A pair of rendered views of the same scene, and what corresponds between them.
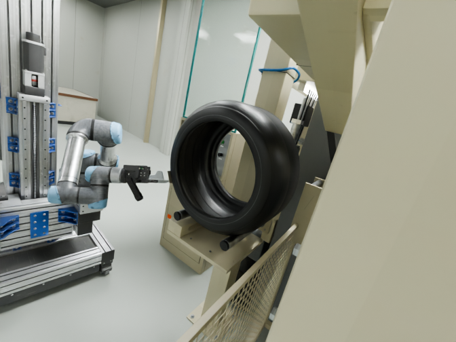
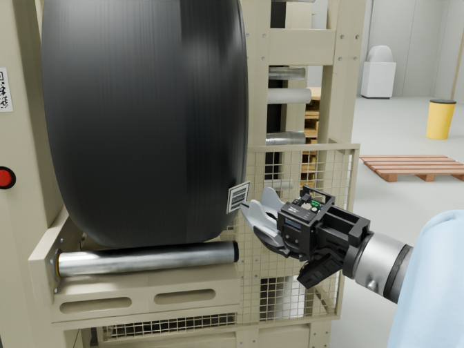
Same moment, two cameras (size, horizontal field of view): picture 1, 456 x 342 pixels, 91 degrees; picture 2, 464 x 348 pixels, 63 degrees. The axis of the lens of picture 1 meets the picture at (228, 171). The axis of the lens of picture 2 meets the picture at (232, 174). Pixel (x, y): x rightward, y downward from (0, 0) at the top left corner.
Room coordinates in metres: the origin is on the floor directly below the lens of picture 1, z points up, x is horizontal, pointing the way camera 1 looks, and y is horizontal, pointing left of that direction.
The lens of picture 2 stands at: (1.40, 0.70, 1.29)
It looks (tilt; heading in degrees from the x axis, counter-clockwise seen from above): 18 degrees down; 229
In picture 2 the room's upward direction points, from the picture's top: 1 degrees clockwise
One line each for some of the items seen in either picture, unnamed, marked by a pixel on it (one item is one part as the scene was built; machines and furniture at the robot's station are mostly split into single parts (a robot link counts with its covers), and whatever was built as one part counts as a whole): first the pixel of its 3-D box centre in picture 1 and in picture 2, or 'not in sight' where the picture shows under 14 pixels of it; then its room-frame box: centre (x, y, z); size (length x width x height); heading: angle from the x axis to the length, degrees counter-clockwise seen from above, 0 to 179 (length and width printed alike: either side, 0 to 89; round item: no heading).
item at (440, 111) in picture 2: not in sight; (439, 119); (-4.91, -1.69, 0.29); 0.37 x 0.36 x 0.57; 51
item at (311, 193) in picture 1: (315, 213); not in sight; (1.02, -0.47, 1.05); 0.20 x 0.15 x 0.30; 149
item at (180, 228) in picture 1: (199, 218); (148, 286); (1.10, 0.09, 0.84); 0.36 x 0.09 x 0.06; 149
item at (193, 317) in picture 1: (213, 316); not in sight; (1.25, -0.14, 0.01); 0.27 x 0.27 x 0.02; 59
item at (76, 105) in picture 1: (50, 102); not in sight; (6.42, 5.47, 0.41); 2.16 x 1.75 x 0.81; 51
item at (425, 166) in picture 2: not in sight; (413, 167); (-2.83, -1.08, 0.05); 1.09 x 0.75 x 0.10; 139
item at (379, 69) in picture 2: not in sight; (378, 72); (-9.01, -5.09, 0.72); 0.73 x 0.65 x 1.44; 141
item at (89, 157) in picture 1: (85, 159); not in sight; (1.41, 0.95, 0.88); 0.13 x 0.12 x 0.14; 118
